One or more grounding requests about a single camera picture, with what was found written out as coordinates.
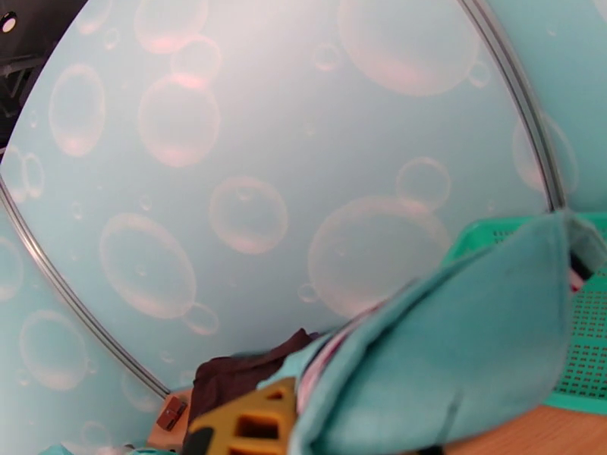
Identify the dark brown folded trousers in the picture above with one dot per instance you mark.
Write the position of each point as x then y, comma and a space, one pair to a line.
237, 378

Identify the black overhead fixture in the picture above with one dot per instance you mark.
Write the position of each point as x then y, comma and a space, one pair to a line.
19, 65

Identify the aluminium corner post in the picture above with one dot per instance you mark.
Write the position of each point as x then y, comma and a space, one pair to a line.
71, 297
512, 88

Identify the brown leather key case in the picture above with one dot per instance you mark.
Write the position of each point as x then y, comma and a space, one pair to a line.
170, 413

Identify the teal trousers with striped waistband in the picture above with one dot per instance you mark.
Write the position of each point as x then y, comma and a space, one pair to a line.
436, 354

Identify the green plastic basket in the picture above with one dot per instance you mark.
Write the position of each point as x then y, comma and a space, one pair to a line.
588, 335

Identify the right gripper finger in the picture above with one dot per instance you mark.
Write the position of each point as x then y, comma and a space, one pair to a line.
246, 425

